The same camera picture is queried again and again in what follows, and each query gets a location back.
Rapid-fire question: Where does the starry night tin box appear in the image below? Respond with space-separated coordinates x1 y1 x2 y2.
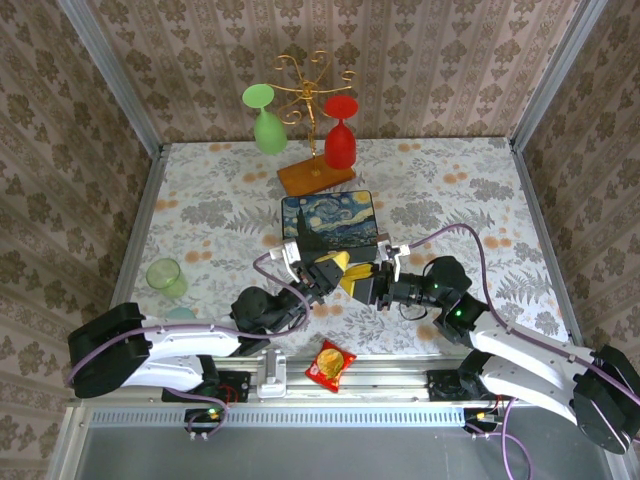
280 189 380 253

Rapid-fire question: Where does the red snack packet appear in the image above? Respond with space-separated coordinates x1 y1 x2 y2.
304 339 358 394

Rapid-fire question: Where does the golden glass stand wooden base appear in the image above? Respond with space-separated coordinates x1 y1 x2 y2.
272 49 359 198

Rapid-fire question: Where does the floral table cloth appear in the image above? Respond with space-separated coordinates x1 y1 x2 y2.
117 136 574 358

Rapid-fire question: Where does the red wine glass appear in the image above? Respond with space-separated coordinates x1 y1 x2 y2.
322 94 360 171

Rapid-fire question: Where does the green wine glass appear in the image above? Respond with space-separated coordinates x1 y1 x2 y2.
241 82 289 156

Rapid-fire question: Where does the small black controller board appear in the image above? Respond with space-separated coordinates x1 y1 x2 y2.
463 406 502 435
184 406 227 434

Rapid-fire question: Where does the clear green plastic cup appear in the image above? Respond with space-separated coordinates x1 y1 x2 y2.
145 257 190 301

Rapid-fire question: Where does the aluminium mounting rail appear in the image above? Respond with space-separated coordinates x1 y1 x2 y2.
74 355 607 402

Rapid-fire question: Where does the white clamp bracket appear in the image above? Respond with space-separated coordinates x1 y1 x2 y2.
255 348 289 399

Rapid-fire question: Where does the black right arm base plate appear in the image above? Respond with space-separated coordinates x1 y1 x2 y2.
425 368 501 402

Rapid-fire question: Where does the grey slotted cable duct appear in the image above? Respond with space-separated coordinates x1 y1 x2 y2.
87 406 467 429

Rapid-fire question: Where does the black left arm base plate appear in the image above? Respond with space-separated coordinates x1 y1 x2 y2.
160 369 252 404

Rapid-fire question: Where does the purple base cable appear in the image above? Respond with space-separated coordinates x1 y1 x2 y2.
185 388 232 441
469 397 534 480

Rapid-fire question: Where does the aluminium frame post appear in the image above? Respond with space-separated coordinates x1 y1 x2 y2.
56 0 166 157
508 0 610 152

